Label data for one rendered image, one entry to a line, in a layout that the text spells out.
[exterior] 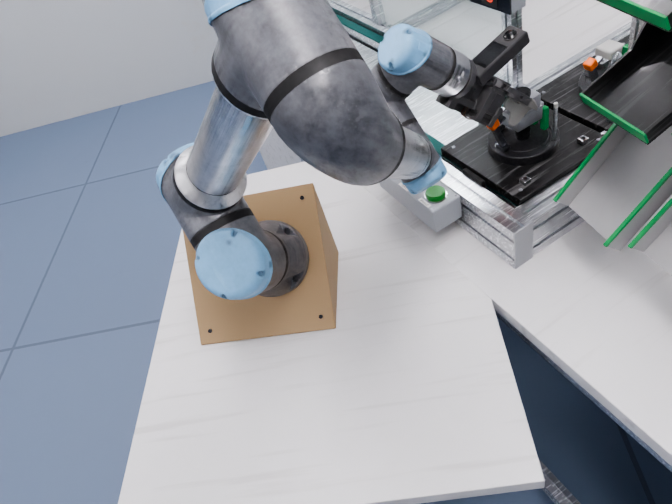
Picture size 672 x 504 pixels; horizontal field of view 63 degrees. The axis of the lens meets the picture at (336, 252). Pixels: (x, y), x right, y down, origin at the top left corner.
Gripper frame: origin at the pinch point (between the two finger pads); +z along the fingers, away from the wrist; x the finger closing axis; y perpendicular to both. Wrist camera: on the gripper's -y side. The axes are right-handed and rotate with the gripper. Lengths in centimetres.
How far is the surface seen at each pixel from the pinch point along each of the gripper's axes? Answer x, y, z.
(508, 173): 4.8, 13.6, 1.3
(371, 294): 2.8, 46.0, -14.9
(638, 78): 24.6, -8.7, -11.6
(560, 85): -9.1, -6.2, 20.8
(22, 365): -139, 191, -37
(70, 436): -87, 181, -27
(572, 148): 8.3, 4.2, 10.6
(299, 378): 10, 61, -30
